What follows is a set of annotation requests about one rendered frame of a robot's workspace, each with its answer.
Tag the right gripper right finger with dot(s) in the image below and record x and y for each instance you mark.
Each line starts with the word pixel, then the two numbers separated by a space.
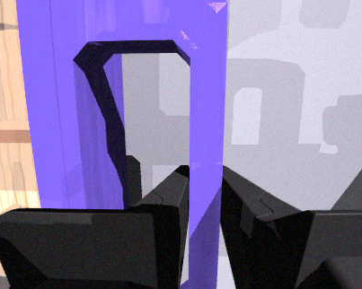
pixel 271 246

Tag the purple wooden maze board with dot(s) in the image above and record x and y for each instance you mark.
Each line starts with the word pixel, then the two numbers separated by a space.
pixel 54 75

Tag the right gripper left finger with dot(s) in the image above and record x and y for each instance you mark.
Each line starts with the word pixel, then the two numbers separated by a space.
pixel 140 246

